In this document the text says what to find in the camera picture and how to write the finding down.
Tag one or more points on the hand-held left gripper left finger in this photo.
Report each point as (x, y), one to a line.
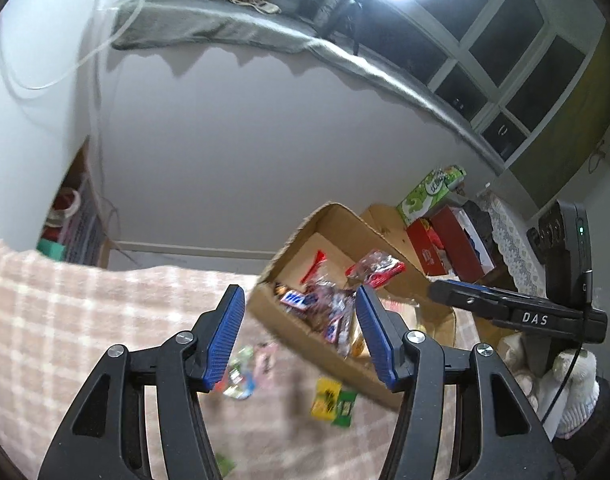
(227, 332)

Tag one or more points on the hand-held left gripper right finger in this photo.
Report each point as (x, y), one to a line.
(372, 335)

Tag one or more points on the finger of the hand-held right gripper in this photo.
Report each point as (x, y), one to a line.
(465, 295)

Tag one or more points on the pale cake packet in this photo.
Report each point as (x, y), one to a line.
(359, 342)

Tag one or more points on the brown chocolate bar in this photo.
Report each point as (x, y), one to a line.
(335, 332)

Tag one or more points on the round colourful candy packet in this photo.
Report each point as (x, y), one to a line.
(240, 377)

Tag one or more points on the pink snack packet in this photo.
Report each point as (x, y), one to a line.
(266, 362)

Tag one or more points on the cardboard box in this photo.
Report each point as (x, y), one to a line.
(305, 345)

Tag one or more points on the Snickers bar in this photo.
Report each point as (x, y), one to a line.
(297, 300)

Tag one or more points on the green snack packet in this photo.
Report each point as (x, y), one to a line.
(346, 407)
(225, 465)

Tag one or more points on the yellow snack packet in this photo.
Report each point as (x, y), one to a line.
(326, 399)

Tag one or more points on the red stick snack packet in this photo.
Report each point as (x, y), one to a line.
(315, 265)

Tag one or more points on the person's right hand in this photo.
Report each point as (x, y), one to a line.
(580, 390)

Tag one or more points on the red storage box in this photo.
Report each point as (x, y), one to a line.
(455, 245)

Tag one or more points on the white lace tablecloth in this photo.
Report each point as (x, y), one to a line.
(510, 240)

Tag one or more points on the black bag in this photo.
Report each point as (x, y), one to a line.
(477, 217)

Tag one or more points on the green white paper bag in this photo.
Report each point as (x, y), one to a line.
(425, 195)

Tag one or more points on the pink plaid tablecloth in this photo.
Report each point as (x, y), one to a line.
(110, 310)

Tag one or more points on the printed blue board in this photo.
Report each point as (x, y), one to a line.
(85, 230)

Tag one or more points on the teal box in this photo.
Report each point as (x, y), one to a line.
(52, 250)

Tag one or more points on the red white container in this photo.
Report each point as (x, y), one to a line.
(65, 205)

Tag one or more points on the black tripod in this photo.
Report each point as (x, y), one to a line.
(356, 25)

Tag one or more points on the grey windowsill blanket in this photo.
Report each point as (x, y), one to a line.
(210, 20)

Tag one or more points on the white power adapter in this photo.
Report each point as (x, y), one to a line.
(267, 6)

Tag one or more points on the white window frame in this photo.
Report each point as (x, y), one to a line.
(490, 110)

